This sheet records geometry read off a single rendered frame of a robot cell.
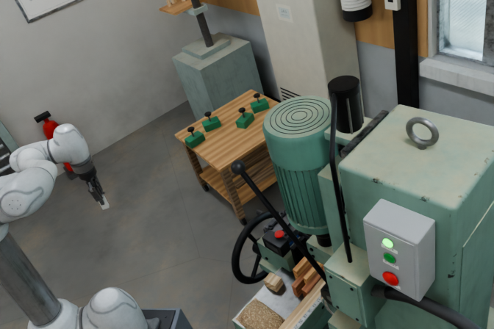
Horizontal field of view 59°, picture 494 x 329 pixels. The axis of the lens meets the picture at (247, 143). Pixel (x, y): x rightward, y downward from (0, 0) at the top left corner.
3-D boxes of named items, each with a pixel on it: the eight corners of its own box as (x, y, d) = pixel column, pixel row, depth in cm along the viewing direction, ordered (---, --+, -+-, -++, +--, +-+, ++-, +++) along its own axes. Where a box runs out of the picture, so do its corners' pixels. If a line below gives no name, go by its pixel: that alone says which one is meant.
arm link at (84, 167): (90, 147, 185) (95, 158, 188) (69, 154, 184) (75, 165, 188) (89, 161, 178) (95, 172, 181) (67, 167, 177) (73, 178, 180)
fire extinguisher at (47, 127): (84, 160, 397) (50, 105, 363) (90, 169, 383) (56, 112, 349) (65, 171, 391) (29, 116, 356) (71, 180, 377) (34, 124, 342)
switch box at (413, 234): (386, 254, 87) (380, 197, 77) (436, 279, 80) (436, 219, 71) (369, 276, 84) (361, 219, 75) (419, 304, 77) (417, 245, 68)
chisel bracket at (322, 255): (323, 244, 134) (320, 225, 129) (364, 266, 125) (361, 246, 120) (309, 261, 131) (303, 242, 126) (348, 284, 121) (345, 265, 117)
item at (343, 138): (349, 136, 97) (339, 70, 88) (381, 147, 92) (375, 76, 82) (328, 157, 94) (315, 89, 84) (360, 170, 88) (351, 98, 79)
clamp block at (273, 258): (289, 230, 157) (284, 214, 152) (319, 247, 148) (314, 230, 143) (261, 259, 150) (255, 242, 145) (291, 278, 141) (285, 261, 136)
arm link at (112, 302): (149, 345, 158) (128, 309, 145) (99, 362, 156) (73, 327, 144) (148, 308, 171) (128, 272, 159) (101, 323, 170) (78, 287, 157)
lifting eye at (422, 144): (409, 139, 81) (407, 111, 77) (440, 149, 77) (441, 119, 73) (404, 145, 80) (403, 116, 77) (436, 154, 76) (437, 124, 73)
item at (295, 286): (336, 246, 143) (334, 236, 140) (340, 248, 142) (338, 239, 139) (294, 294, 133) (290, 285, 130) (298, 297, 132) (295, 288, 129)
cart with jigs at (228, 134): (267, 145, 346) (247, 75, 309) (317, 176, 304) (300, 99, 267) (198, 192, 323) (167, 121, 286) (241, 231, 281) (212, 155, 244)
